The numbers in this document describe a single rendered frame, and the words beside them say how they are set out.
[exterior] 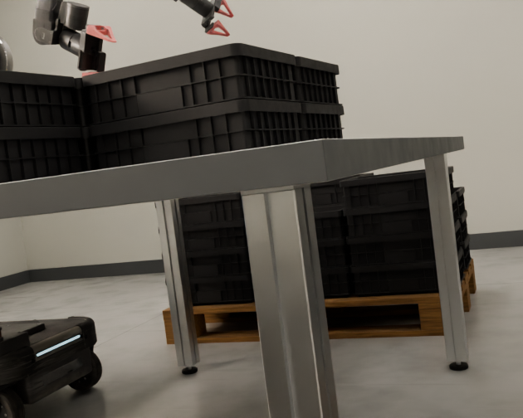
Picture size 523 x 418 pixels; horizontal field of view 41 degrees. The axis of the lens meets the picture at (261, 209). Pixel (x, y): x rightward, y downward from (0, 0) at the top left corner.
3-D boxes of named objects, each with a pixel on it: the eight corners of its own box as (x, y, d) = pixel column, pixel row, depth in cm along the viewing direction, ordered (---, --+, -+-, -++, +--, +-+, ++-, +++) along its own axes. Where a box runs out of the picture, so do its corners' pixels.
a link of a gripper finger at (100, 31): (123, 61, 177) (102, 51, 182) (127, 33, 174) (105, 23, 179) (100, 61, 172) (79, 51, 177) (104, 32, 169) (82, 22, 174)
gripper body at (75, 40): (102, 71, 183) (86, 63, 187) (106, 32, 179) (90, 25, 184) (80, 71, 179) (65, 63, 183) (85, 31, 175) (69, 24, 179)
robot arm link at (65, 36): (73, 49, 190) (55, 47, 185) (77, 24, 187) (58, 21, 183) (87, 56, 186) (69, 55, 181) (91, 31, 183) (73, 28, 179)
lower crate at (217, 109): (92, 180, 155) (85, 126, 154) (168, 172, 182) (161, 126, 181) (251, 159, 137) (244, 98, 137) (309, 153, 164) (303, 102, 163)
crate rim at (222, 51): (79, 87, 154) (78, 76, 154) (157, 93, 181) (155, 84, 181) (238, 54, 136) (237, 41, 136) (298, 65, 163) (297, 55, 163)
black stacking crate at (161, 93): (86, 131, 155) (79, 80, 154) (162, 130, 181) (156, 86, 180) (244, 103, 137) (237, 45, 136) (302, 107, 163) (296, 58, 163)
